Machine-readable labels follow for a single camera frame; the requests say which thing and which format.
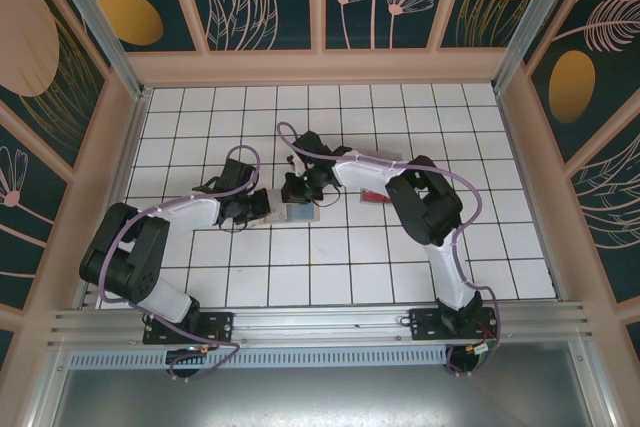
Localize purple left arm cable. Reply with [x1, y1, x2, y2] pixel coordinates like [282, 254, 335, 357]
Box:
[97, 145, 261, 382]

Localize grey slotted cable duct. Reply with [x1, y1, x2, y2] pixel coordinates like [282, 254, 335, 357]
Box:
[67, 346, 451, 369]

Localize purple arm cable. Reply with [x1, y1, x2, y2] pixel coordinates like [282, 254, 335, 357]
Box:
[97, 145, 261, 382]
[276, 121, 503, 378]

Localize aluminium frame post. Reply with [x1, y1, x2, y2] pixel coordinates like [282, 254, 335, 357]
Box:
[39, 0, 151, 103]
[492, 0, 584, 93]

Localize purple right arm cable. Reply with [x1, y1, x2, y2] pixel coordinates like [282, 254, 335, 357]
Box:
[276, 121, 503, 378]

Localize beige card holder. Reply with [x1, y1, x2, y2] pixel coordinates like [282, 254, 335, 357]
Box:
[254, 186, 321, 227]

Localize aluminium mounting rail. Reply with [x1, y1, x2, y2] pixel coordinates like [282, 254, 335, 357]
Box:
[47, 301, 594, 348]

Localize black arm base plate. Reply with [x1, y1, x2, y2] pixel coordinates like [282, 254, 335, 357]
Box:
[408, 305, 499, 343]
[143, 310, 235, 346]

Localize clear acrylic card stand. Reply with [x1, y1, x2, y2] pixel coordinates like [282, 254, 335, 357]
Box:
[359, 149, 404, 208]

